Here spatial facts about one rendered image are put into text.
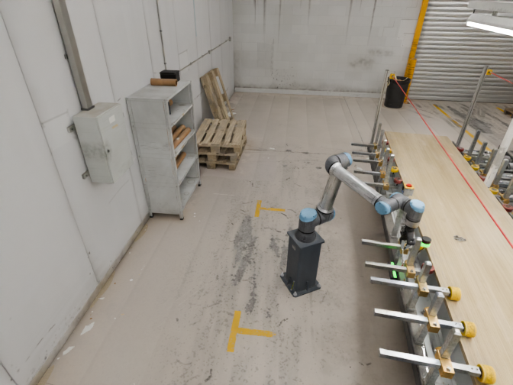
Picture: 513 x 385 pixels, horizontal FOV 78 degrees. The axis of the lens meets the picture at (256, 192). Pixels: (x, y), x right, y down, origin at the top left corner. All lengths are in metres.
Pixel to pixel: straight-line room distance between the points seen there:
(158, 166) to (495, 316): 3.32
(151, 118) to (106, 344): 2.20
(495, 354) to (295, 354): 1.40
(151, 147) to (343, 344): 2.78
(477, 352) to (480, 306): 0.35
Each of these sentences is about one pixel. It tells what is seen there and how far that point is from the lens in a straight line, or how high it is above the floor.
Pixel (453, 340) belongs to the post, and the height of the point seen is 1.11.
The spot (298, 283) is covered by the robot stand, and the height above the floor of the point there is 0.13.
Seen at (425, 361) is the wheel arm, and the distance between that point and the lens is 1.96.
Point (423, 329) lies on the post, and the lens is 2.24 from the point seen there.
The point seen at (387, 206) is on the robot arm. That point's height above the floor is 1.36.
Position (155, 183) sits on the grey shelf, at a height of 0.52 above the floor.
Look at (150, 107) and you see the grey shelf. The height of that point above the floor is 1.46.
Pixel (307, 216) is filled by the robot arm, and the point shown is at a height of 0.87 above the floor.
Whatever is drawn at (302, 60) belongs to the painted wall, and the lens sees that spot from 9.67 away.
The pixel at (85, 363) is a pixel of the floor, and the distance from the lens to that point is 3.15.
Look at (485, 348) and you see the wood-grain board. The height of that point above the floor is 0.90.
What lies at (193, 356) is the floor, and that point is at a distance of 2.94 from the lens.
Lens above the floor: 2.49
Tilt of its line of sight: 32 degrees down
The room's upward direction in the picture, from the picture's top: 1 degrees clockwise
